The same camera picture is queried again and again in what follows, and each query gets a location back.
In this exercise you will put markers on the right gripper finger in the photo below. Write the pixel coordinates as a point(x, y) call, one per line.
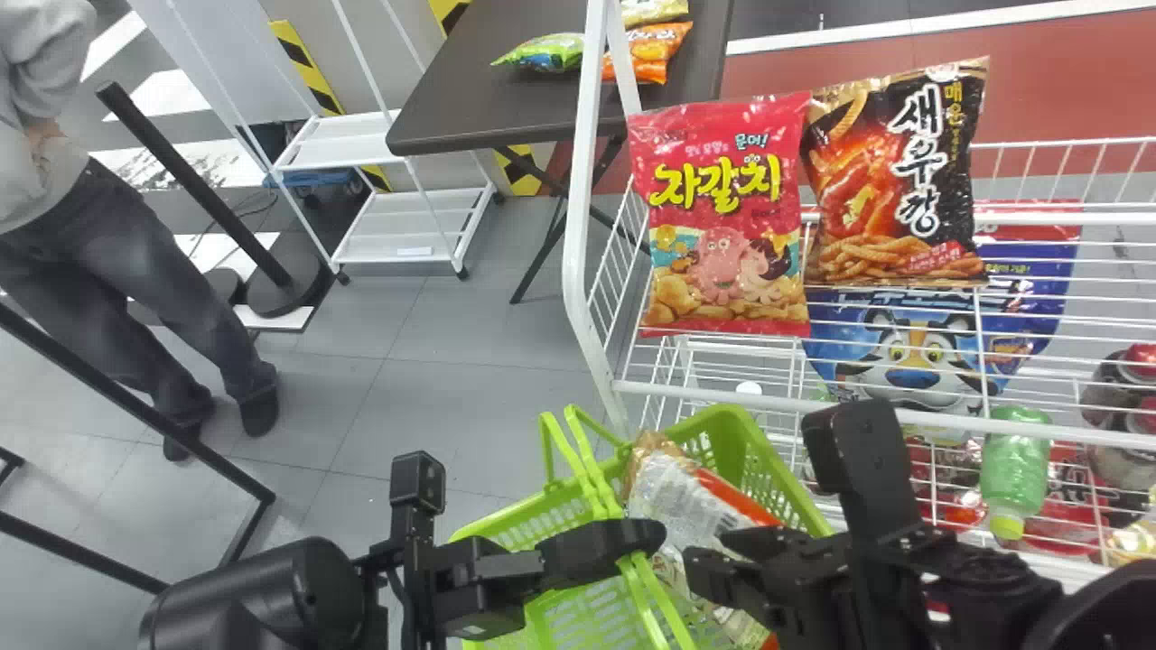
point(763, 542)
point(722, 582)

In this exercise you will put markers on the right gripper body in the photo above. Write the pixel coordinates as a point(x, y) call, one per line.
point(817, 605)

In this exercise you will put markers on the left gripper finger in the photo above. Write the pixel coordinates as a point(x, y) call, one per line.
point(605, 544)

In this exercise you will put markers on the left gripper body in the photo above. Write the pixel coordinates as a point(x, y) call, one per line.
point(479, 587)

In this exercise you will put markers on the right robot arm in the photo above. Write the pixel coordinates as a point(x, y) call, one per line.
point(1002, 596)

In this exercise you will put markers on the green basket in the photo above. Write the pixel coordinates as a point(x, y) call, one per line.
point(560, 533)

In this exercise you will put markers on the white snack packet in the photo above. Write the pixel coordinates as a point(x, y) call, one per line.
point(686, 501)

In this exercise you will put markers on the green bottle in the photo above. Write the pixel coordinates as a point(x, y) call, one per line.
point(1016, 469)

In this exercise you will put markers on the blue cereal bag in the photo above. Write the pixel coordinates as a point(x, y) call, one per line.
point(921, 343)

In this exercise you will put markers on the black can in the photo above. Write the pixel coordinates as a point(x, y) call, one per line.
point(1129, 456)
point(1124, 379)

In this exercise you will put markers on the white shelf trolley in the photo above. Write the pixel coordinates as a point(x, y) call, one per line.
point(397, 226)

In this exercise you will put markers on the black snack packet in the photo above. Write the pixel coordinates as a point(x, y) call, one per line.
point(894, 171)

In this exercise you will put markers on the dark side table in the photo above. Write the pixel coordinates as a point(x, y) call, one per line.
point(506, 99)

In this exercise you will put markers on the orange snack packet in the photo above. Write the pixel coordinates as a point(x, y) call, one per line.
point(652, 52)

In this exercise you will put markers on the green snack packet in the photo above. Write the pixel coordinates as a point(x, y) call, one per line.
point(542, 51)

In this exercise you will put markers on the person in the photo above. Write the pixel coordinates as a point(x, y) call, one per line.
point(81, 235)

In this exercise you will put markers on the yellow snack packet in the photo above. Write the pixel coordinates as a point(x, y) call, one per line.
point(652, 10)

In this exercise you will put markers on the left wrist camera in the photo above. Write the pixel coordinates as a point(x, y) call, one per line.
point(417, 482)

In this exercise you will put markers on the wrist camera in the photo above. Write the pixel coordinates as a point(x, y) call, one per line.
point(417, 482)
point(858, 451)

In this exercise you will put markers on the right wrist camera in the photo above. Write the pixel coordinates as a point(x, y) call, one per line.
point(858, 451)

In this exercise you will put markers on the striped post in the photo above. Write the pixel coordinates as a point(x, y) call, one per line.
point(312, 77)
point(517, 171)

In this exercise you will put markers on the black metal frame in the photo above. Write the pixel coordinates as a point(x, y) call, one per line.
point(135, 411)

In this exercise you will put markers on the black post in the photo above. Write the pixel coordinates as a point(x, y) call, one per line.
point(199, 190)

